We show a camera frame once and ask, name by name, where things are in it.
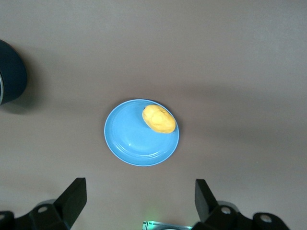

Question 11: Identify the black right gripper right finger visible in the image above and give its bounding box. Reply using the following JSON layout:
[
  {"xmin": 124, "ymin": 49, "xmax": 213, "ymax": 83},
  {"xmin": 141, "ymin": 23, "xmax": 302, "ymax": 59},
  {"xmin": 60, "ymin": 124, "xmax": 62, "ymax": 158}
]
[{"xmin": 193, "ymin": 178, "xmax": 291, "ymax": 230}]

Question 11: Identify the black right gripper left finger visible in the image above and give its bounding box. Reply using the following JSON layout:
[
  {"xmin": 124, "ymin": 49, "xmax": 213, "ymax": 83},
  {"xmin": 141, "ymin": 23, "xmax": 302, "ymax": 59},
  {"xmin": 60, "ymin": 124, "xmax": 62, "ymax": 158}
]
[{"xmin": 0, "ymin": 177, "xmax": 87, "ymax": 230}]

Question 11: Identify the yellow potato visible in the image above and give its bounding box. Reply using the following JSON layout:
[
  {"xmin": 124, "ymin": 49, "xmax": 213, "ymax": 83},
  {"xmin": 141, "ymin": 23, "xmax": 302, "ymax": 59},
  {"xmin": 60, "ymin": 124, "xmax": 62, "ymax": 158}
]
[{"xmin": 142, "ymin": 104, "xmax": 177, "ymax": 134}]

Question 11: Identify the blue round plate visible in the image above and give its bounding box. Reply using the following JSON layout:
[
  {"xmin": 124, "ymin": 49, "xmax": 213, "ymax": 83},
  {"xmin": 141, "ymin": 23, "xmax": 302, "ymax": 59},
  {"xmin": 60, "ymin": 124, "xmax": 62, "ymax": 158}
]
[{"xmin": 104, "ymin": 99, "xmax": 180, "ymax": 167}]

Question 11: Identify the brown table cover cloth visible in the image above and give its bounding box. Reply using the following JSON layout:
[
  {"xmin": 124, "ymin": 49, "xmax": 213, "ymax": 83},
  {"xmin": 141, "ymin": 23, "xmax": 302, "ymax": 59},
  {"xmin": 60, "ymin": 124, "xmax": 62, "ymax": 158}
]
[{"xmin": 0, "ymin": 0, "xmax": 307, "ymax": 230}]

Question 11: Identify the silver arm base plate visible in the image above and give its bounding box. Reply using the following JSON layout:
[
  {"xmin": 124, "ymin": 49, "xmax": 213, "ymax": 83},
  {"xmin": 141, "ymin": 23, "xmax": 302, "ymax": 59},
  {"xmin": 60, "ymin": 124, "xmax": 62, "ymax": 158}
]
[{"xmin": 142, "ymin": 220, "xmax": 194, "ymax": 230}]

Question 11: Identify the dark pot with blue handle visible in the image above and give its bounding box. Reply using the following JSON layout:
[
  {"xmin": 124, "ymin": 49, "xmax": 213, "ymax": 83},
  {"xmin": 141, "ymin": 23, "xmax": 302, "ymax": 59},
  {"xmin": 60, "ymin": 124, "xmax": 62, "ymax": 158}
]
[{"xmin": 0, "ymin": 39, "xmax": 28, "ymax": 106}]

